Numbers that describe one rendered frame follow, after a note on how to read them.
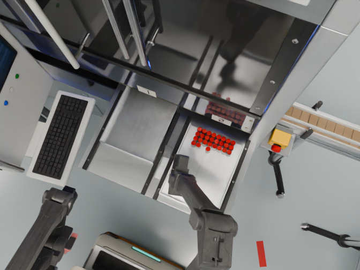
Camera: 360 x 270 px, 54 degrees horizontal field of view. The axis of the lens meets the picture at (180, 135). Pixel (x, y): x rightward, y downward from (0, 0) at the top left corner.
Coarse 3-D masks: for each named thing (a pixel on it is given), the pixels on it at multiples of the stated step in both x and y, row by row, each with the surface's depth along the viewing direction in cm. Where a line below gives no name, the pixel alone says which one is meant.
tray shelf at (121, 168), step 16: (112, 96) 165; (192, 112) 162; (96, 128) 161; (176, 128) 160; (208, 128) 159; (224, 128) 159; (240, 144) 157; (96, 160) 157; (112, 160) 157; (128, 160) 157; (160, 160) 156; (112, 176) 155; (128, 176) 155; (144, 176) 155; (240, 176) 153; (176, 208) 151
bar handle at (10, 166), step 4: (0, 160) 137; (0, 164) 137; (4, 164) 140; (8, 164) 142; (12, 164) 146; (8, 168) 144; (12, 168) 147; (16, 168) 149; (20, 168) 153; (24, 168) 157; (20, 172) 156
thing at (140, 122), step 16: (128, 96) 164; (144, 96) 164; (128, 112) 162; (144, 112) 162; (160, 112) 162; (112, 128) 161; (128, 128) 160; (144, 128) 160; (160, 128) 160; (112, 144) 159; (128, 144) 158; (144, 144) 158; (160, 144) 154; (144, 160) 156
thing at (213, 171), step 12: (192, 132) 159; (192, 156) 156; (204, 156) 156; (216, 156) 156; (240, 156) 152; (192, 168) 155; (204, 168) 154; (216, 168) 154; (228, 168) 154; (204, 180) 153; (216, 180) 153; (228, 180) 153; (204, 192) 152; (216, 192) 152; (216, 204) 150
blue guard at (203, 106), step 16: (16, 32) 147; (32, 48) 159; (48, 48) 150; (80, 64) 153; (96, 64) 144; (112, 64) 136; (128, 80) 147; (144, 80) 139; (160, 96) 149; (176, 96) 141; (192, 96) 134; (208, 112) 144; (224, 112) 136; (240, 112) 129; (240, 128) 146
